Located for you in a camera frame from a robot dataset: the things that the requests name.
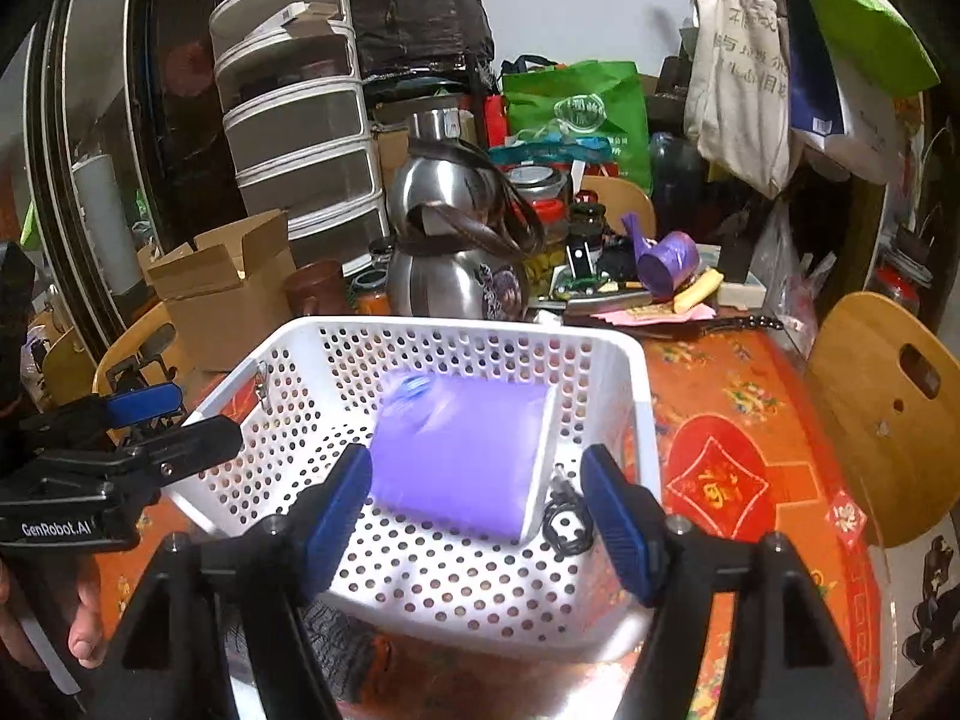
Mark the patterned steel kettle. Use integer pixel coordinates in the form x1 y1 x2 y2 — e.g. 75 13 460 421
385 202 546 323

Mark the white paper bag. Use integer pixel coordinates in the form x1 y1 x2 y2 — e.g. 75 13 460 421
793 52 909 185

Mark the green shopping bag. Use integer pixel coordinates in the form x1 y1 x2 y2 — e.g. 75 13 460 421
500 60 653 196

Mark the jar with orange contents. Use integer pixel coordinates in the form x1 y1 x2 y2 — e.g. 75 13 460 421
352 270 392 316

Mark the orange printed tablecloth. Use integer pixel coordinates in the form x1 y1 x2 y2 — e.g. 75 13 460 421
96 328 899 720

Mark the wooden chair with black clamp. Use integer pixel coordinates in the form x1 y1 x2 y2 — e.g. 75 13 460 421
91 303 182 400

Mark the beige canvas tote bag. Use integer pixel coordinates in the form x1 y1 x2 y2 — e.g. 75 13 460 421
683 0 794 200

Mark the yellow block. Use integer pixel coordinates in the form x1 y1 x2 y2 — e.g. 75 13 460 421
672 270 725 314

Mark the grey knit glove orange cuff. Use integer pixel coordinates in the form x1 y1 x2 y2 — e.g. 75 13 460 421
298 598 392 703

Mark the clear plastic bag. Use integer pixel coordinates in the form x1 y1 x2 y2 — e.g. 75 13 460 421
748 201 820 355

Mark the wooden chair with handle slot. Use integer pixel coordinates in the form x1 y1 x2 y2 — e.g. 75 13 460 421
805 292 960 549

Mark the blue and white bag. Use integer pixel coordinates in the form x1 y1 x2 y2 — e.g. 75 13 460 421
783 0 850 137

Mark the dark bottle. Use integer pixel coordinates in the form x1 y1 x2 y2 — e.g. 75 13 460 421
648 132 704 241

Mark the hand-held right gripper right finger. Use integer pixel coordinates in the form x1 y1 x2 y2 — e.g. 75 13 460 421
579 444 875 720

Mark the purple plastic scoop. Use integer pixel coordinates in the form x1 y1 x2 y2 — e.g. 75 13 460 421
620 211 703 298

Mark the brown mug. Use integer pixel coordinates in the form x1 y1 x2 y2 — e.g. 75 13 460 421
283 259 354 319

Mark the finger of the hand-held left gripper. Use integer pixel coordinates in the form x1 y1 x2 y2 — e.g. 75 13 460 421
112 414 245 497
101 381 185 425

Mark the dark wardrobe with mirrors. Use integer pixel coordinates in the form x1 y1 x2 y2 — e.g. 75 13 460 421
21 0 280 350

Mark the white perforated plastic basket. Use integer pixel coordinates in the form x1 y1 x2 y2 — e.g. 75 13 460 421
161 315 665 665

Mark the wooden chair backrest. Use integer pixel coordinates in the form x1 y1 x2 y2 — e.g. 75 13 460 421
580 175 658 238

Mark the person's left hand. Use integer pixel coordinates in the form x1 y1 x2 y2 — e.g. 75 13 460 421
0 559 107 673

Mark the black plastic wrapped bundle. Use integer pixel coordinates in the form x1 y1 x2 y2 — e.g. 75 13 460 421
348 0 497 85

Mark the bright green hanging bag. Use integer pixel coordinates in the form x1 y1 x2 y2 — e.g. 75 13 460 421
775 0 941 99

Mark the white plastic drawer tower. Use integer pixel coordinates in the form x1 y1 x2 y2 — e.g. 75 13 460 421
208 0 392 268

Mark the glass jar red lid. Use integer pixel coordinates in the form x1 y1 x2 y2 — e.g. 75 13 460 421
508 163 572 250

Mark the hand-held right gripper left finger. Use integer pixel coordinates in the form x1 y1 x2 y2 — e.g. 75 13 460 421
97 442 376 720

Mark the black cable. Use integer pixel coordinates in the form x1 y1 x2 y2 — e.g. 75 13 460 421
540 463 599 559

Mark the cardboard box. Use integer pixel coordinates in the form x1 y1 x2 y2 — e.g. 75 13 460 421
137 208 298 374

